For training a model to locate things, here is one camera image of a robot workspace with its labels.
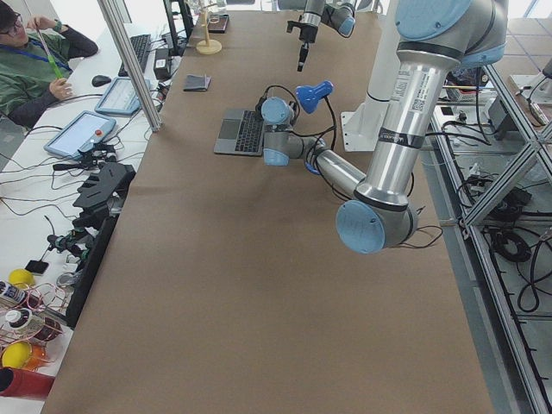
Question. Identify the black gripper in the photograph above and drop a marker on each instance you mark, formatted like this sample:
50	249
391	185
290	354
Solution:
308	32
260	106

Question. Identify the grey laptop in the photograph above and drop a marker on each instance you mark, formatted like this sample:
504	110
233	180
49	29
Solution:
241	133

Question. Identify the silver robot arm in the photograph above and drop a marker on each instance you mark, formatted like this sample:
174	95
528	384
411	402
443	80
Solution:
316	12
433	38

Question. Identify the blue desk lamp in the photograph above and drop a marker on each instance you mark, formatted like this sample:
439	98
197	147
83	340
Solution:
309	97

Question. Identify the folded grey cloth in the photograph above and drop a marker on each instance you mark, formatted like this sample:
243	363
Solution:
196	82

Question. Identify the wooden mug tree stand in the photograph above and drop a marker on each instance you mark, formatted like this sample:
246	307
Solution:
204	12

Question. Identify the black keyboard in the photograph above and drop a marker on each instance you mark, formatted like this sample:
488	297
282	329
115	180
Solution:
141	46

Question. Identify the upper teach pendant tablet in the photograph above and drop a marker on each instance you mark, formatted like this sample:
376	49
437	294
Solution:
120	99

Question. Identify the teach pendant tablet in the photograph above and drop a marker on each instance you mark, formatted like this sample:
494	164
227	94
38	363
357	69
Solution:
120	99
80	135

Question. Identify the black computer mouse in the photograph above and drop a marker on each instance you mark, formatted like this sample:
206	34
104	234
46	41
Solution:
100	80

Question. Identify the lower teach pendant tablet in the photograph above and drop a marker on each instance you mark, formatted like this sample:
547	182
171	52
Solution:
80	135

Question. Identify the black tool holder rack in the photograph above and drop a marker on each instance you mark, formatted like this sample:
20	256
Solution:
93	228

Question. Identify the seated person green shirt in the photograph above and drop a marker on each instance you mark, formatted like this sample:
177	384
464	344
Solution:
35	64

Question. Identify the yellow lemon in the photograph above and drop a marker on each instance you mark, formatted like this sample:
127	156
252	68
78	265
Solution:
21	278

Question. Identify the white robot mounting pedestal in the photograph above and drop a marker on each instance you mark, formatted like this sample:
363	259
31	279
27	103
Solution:
360	128

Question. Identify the aluminium frame post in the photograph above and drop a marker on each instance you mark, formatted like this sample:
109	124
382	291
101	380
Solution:
120	37

